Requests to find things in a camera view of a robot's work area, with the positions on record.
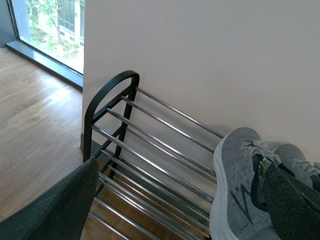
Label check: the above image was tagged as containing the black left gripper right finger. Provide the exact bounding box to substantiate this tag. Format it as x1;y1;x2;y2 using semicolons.
258;159;320;240

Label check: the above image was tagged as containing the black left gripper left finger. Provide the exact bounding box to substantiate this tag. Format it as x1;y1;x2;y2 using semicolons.
0;157;99;240

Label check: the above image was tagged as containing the grey knit sneaker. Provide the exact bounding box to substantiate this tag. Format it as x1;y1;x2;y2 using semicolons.
271;144;320;193
209;127;279;240

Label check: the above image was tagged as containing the black metal shoe rack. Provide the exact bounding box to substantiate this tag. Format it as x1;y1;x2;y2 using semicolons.
82;70;223;240

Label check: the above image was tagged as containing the dark window frame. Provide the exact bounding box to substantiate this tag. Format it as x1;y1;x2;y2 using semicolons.
0;0;83;90

